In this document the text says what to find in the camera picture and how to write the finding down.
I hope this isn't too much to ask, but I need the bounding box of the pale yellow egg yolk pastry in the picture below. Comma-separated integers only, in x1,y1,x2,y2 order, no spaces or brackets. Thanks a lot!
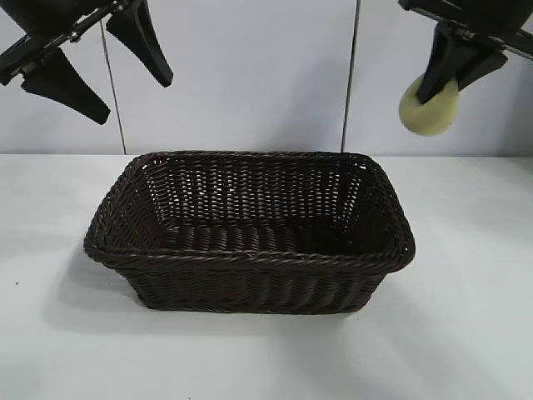
397,77,462,138

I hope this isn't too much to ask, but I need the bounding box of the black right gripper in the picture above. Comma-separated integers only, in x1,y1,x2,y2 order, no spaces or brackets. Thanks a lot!
397,0,533,105

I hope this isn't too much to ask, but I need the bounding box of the dark brown wicker basket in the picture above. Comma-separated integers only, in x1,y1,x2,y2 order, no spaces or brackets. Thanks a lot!
85,150,416,314

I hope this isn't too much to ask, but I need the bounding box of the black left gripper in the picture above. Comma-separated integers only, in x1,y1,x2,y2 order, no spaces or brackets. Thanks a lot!
0,0,174,125

